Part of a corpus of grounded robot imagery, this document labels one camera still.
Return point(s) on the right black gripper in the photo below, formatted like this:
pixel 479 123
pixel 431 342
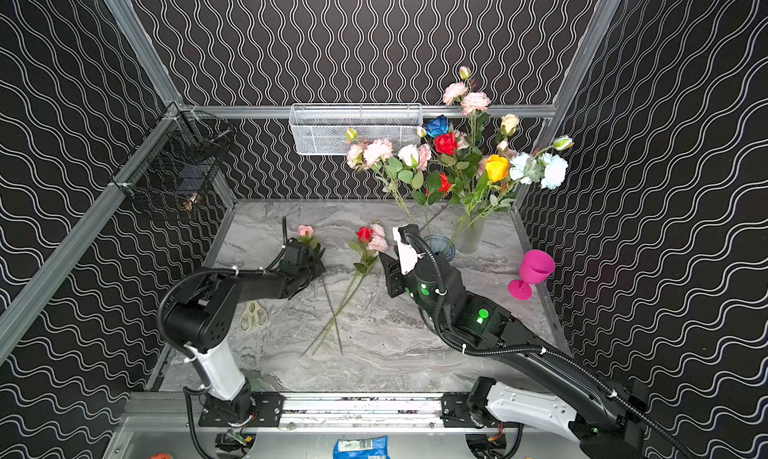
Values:
pixel 399 277

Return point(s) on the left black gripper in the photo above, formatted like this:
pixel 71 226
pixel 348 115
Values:
pixel 303 262

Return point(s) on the purple blue glass vase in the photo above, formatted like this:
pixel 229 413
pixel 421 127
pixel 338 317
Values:
pixel 440 247

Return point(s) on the frosted clear glass vase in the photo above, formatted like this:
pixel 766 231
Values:
pixel 469 233

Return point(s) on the white rose flower stem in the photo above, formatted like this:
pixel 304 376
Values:
pixel 411 164

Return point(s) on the orange yellow rose stem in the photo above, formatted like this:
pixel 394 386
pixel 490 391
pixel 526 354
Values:
pixel 481 193

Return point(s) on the blue rose flower stem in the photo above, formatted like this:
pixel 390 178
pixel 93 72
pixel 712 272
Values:
pixel 438 126

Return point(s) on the white peony flower stem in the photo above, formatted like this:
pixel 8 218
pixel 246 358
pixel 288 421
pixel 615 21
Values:
pixel 545 169

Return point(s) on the cream rose flower stem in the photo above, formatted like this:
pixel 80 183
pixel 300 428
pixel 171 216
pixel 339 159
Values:
pixel 509 124

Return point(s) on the pink peony flower stem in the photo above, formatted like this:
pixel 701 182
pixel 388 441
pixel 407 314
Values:
pixel 474 104

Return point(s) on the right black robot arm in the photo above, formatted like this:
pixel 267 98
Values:
pixel 605 418

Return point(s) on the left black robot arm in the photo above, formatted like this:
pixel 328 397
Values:
pixel 196 314

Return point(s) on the small pink rose stem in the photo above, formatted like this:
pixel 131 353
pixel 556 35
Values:
pixel 306 236

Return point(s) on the red pink rose stem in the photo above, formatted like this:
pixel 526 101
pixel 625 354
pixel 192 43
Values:
pixel 370 242

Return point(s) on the magenta plastic goblet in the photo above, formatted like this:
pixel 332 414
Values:
pixel 535 268

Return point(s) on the blue snack packet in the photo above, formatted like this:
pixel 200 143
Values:
pixel 364 448

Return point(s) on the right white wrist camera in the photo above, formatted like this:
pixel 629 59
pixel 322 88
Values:
pixel 408 256

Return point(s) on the beige handled scissors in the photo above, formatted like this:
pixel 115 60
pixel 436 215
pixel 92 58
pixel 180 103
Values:
pixel 254 316

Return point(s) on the white wire mesh basket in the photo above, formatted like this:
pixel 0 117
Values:
pixel 321 129

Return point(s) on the black wire basket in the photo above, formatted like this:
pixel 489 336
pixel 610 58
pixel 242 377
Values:
pixel 174 182

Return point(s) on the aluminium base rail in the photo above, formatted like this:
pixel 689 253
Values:
pixel 360 412

